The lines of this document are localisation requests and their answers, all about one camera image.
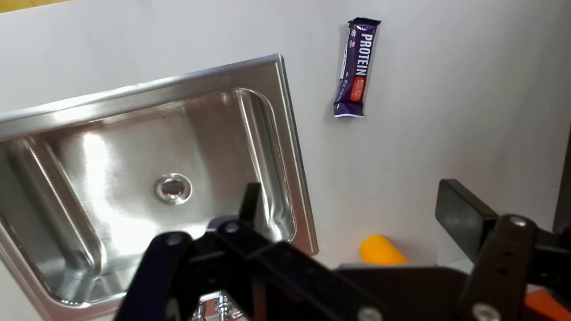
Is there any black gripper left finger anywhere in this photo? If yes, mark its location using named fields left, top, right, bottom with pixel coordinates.
left=113, top=181, right=384, bottom=321

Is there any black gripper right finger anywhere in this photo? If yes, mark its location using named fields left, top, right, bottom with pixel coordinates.
left=436, top=177, right=571, bottom=321

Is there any blue protein bar packet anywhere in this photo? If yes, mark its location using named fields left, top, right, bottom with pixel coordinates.
left=333, top=17, right=383, bottom=122

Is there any round sink drain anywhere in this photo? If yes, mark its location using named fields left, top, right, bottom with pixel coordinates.
left=152, top=172, right=195, bottom=207

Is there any stainless steel sink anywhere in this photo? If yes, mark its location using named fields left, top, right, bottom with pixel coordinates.
left=0, top=54, right=320, bottom=321

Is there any orange plastic cup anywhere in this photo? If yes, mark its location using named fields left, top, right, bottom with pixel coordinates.
left=358, top=234, right=411, bottom=268

